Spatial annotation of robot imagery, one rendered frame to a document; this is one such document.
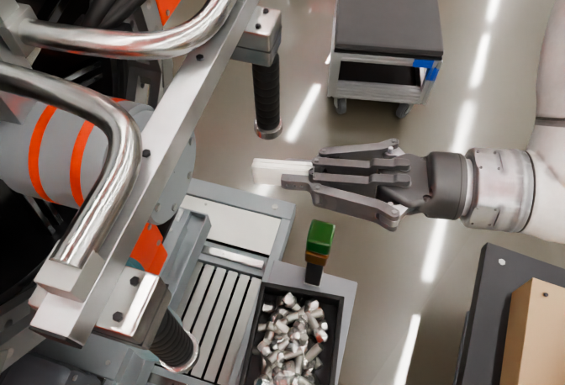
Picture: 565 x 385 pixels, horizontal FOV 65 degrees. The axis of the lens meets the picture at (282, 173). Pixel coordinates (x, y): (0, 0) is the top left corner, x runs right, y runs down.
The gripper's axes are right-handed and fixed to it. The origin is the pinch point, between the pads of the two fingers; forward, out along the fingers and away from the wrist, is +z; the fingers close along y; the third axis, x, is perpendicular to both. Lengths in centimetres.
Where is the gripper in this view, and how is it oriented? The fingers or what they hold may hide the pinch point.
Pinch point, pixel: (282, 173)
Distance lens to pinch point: 52.4
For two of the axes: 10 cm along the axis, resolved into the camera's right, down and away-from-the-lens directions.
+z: -9.8, -0.8, 1.7
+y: -1.8, 6.9, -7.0
